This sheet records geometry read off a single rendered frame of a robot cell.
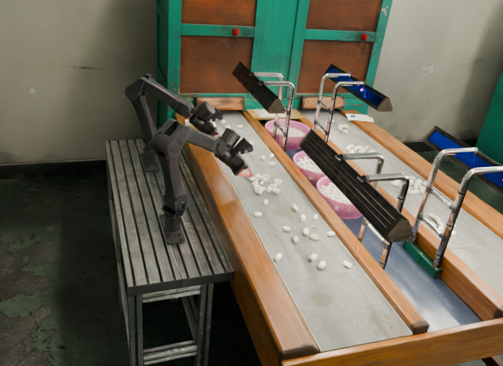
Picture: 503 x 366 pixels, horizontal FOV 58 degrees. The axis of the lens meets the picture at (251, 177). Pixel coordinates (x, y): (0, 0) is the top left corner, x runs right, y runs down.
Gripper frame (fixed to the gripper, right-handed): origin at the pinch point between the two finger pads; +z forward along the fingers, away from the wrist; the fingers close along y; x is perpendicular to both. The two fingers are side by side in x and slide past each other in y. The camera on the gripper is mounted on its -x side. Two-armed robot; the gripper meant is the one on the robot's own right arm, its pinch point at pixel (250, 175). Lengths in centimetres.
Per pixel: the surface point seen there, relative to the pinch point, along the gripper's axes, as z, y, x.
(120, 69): -33, 167, 30
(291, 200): 17.2, -10.5, -4.4
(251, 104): 24, 93, -18
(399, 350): 21, -91, -4
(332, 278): 13, -61, -1
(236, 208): -5.1, -17.1, 10.9
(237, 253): -10.5, -44.8, 15.7
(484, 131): 243, 142, -140
